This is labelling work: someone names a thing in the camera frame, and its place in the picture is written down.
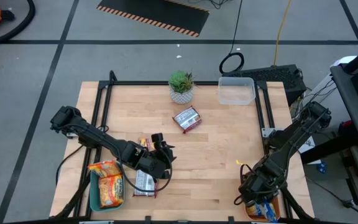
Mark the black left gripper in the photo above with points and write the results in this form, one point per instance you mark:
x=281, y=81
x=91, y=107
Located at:
x=158, y=158

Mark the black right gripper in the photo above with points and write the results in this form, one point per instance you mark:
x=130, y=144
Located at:
x=258, y=191

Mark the red Maruchan noodle pack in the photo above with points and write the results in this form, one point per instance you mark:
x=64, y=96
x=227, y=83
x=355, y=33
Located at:
x=145, y=143
x=143, y=184
x=187, y=119

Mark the orange Maruchan noodle pack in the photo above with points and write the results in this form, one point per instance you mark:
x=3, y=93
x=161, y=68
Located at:
x=104, y=168
x=110, y=191

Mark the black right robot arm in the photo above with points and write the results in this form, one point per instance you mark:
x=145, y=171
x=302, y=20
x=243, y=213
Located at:
x=291, y=146

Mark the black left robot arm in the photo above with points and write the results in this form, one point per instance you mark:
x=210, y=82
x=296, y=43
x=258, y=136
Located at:
x=104, y=143

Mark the orange plastic bin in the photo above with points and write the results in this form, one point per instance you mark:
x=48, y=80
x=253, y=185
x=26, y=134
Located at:
x=279, y=208

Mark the small yellow tag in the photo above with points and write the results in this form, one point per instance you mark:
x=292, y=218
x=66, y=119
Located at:
x=238, y=162

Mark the white triangle-patterned pot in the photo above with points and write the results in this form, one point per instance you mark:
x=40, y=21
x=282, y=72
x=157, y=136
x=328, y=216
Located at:
x=181, y=97

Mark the silver mounting plate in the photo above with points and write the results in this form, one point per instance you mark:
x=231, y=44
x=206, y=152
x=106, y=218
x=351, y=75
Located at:
x=267, y=132

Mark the small blue object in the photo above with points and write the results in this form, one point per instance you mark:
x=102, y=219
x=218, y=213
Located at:
x=322, y=168

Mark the white paper with writing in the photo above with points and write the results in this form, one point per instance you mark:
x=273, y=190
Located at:
x=309, y=145

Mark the green succulent plant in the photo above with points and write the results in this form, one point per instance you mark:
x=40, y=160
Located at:
x=180, y=81

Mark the teal plastic bin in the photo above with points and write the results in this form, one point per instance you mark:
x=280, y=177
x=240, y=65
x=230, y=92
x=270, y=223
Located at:
x=94, y=196

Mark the clear plastic bin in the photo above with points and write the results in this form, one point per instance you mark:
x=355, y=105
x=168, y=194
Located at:
x=236, y=91

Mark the dark red object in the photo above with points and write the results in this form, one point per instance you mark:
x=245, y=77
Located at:
x=346, y=127

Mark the black computer tower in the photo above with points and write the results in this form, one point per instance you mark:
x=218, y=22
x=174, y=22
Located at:
x=275, y=76

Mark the black mat with striped edge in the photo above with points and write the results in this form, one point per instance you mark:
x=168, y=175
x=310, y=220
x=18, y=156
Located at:
x=154, y=12

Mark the black metal table frame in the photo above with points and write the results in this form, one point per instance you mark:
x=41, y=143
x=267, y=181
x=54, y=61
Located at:
x=135, y=83

